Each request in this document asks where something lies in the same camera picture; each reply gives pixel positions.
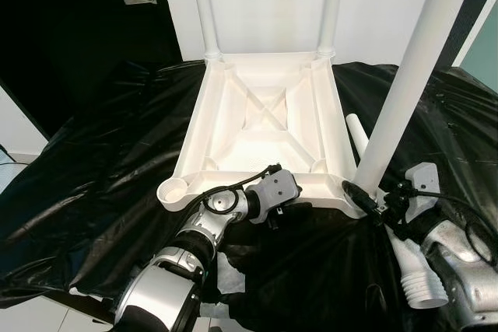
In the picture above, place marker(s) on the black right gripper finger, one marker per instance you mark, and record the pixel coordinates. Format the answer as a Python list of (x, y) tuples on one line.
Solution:
[(360, 198)]

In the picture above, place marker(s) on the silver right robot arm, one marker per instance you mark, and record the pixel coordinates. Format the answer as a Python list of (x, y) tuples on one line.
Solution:
[(459, 270)]

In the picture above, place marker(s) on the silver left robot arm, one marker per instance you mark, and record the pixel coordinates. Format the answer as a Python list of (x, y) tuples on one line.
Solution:
[(156, 301)]

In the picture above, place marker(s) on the black door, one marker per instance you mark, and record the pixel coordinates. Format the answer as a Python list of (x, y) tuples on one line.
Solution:
[(70, 36)]

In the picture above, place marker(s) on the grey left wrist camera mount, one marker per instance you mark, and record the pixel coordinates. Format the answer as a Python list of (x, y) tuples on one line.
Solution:
[(278, 190)]

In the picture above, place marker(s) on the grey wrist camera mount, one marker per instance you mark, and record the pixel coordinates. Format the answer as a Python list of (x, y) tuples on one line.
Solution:
[(278, 190), (424, 184)]

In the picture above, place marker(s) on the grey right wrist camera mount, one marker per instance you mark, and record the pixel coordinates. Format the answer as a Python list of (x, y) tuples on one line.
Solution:
[(424, 184)]

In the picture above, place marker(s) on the black wall strip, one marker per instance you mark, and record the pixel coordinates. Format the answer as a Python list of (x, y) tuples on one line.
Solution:
[(476, 21)]

